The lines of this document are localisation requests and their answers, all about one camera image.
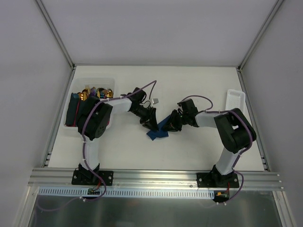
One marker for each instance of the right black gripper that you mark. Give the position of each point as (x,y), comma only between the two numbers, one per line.
(177,119)

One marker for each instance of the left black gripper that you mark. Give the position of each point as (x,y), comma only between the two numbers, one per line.
(149,116)

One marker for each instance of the blue paper napkin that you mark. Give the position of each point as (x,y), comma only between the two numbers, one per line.
(160,133)

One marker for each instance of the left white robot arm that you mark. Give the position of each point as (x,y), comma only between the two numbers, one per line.
(92,122)

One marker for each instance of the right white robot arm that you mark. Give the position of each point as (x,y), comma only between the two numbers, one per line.
(236,134)

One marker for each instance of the gold utensils in bin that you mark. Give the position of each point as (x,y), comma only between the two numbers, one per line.
(98,92)

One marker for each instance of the rolled dark napkin bundles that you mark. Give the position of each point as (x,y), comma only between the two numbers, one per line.
(75,108)

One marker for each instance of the white perforated utensil tray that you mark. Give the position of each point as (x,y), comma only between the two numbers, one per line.
(235,99)

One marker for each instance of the white plastic bin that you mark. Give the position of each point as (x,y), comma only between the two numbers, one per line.
(77,85)

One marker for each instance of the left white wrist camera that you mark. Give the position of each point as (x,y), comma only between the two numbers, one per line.
(154,101)

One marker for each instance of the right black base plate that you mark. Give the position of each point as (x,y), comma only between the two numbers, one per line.
(215,180)

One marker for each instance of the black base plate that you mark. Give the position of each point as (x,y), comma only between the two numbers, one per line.
(85,177)
(215,180)

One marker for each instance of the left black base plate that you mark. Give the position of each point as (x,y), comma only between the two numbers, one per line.
(85,177)

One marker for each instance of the aluminium mounting rail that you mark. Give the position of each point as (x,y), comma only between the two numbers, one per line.
(155,179)

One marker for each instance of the white slotted cable duct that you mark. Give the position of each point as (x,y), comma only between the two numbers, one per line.
(127,193)

